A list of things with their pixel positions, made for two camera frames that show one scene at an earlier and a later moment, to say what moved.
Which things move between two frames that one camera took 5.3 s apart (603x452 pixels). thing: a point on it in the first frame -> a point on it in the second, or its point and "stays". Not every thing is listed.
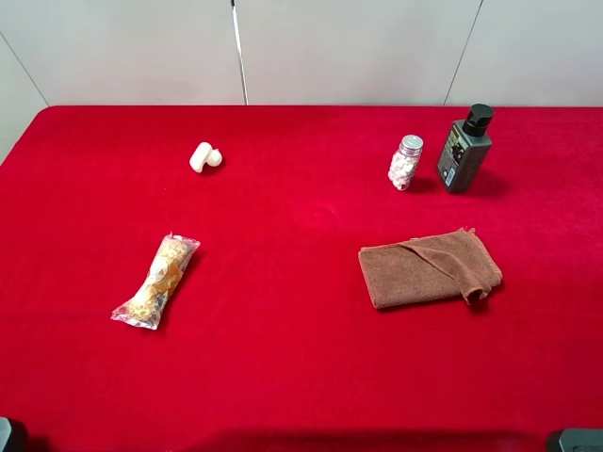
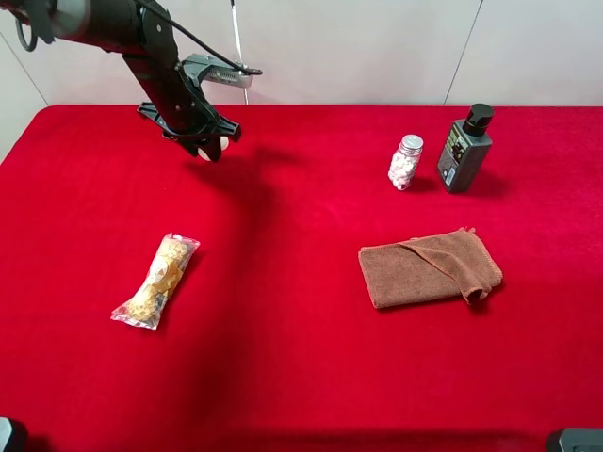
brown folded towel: x=431 y=267 stays
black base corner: x=5 y=431 -> x=17 y=441
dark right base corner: x=581 y=440 stays
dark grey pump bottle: x=466 y=149 stays
